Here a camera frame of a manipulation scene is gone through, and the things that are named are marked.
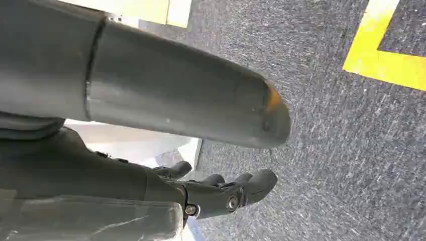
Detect yellow floor tape marking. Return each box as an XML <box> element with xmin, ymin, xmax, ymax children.
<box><xmin>342</xmin><ymin>0</ymin><xmax>426</xmax><ymax>92</ymax></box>

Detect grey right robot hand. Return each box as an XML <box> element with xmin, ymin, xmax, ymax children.
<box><xmin>0</xmin><ymin>0</ymin><xmax>292</xmax><ymax>241</ymax></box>

